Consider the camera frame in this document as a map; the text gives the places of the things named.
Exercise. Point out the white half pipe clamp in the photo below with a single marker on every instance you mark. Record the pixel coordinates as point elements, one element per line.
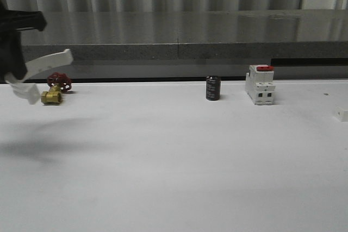
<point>30,91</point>
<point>341,114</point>

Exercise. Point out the grey stone ledge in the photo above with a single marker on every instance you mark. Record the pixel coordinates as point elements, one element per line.
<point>280,37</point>

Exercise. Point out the white circuit breaker red switch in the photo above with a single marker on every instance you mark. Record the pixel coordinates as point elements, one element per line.
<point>259,84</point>

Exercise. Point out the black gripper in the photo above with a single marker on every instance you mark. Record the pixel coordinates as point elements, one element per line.
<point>12,23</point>

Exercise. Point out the black cylindrical capacitor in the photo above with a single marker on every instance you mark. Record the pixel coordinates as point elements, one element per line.
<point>213,86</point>

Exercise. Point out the brass valve red handwheel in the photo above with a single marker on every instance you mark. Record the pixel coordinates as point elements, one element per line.
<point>58,83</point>

